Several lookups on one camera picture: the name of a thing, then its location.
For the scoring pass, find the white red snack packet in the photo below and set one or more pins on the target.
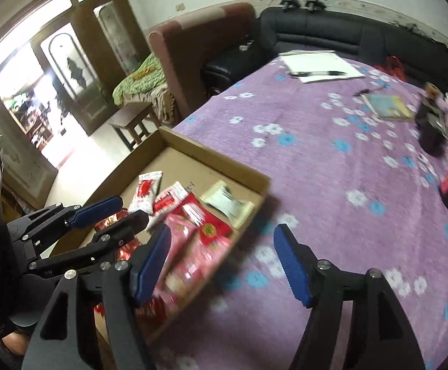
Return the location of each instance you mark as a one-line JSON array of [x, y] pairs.
[[146, 192]]

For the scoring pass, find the green booklet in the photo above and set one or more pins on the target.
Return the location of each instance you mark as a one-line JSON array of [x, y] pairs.
[[388, 107]]

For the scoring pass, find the red candy packet with face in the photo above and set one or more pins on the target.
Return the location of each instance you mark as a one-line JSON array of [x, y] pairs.
[[209, 227]]

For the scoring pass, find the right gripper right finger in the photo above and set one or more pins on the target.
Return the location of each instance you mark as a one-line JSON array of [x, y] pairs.
[[322, 288]]

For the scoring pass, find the wooden glass door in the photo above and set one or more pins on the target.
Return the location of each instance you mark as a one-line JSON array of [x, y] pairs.
[[87, 50]]

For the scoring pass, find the black pen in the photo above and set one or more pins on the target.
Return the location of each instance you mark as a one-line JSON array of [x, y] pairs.
[[316, 73]]

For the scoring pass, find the purple floral tablecloth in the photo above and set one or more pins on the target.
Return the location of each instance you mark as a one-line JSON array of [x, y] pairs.
[[358, 190]]

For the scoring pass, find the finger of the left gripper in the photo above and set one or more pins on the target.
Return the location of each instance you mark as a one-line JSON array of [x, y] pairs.
[[121, 232], [57, 220]]

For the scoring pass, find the white notepad papers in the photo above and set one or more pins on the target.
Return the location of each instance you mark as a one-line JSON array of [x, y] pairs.
[[299, 61]]

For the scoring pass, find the wooden stool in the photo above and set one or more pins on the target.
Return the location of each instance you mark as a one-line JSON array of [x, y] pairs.
[[127, 123]]

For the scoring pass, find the black leather sofa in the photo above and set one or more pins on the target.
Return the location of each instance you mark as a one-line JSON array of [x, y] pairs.
[[351, 37]]

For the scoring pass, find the pink snack bag far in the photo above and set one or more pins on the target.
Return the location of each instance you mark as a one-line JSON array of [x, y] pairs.
[[194, 253]]

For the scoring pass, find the cardboard box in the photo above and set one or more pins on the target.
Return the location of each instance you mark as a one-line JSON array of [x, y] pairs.
[[190, 171]]

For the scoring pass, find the brown armchair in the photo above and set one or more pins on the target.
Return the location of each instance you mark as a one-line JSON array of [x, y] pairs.
[[184, 44]]

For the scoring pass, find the large dark red snack bag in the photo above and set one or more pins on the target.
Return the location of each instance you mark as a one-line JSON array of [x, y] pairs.
[[125, 251]]

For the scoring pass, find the white red striped packet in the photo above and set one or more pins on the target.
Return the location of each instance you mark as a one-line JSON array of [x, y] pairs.
[[166, 202]]

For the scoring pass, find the green blanket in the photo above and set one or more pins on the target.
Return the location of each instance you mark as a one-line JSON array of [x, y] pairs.
[[148, 85]]

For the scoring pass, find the black jar far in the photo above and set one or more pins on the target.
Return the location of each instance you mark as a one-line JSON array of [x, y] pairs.
[[430, 122]]

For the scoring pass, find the cream white candy packet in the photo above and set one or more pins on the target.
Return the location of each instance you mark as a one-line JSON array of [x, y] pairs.
[[219, 197]]

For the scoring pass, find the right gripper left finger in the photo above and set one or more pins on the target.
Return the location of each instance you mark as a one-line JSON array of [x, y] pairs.
[[129, 284]]

